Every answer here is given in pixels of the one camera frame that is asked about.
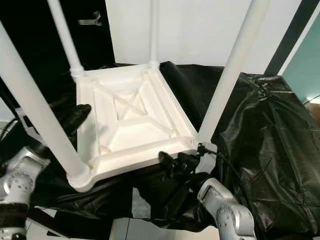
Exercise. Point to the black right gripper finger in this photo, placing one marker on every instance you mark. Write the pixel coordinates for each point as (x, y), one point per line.
(182, 164)
(166, 159)

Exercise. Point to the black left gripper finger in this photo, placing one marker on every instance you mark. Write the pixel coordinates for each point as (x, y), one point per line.
(77, 117)

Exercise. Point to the black plastic cover sheet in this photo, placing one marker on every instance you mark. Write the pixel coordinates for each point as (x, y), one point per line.
(270, 150)

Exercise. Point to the teal glass panel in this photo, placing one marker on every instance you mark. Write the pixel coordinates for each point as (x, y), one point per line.
(305, 70)

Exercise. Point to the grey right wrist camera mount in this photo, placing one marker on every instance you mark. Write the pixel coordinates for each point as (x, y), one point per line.
(207, 160)

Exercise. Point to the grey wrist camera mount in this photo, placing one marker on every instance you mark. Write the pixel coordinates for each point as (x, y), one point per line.
(27, 125)
(207, 160)

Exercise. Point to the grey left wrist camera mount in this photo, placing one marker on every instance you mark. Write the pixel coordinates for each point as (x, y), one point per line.
(27, 125)

